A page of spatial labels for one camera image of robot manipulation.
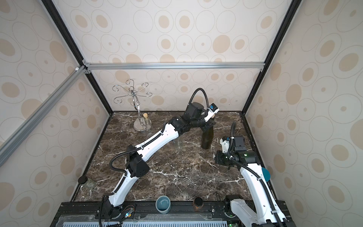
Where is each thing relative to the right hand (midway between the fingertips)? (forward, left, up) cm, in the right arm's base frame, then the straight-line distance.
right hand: (220, 158), depth 77 cm
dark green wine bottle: (+14, +7, -2) cm, 16 cm away
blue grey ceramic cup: (-22, +31, -14) cm, 40 cm away
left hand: (+15, +2, +15) cm, 21 cm away
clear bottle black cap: (+14, +25, -12) cm, 31 cm away
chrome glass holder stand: (+32, +57, -11) cm, 67 cm away
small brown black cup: (-21, +12, -7) cm, 25 cm away
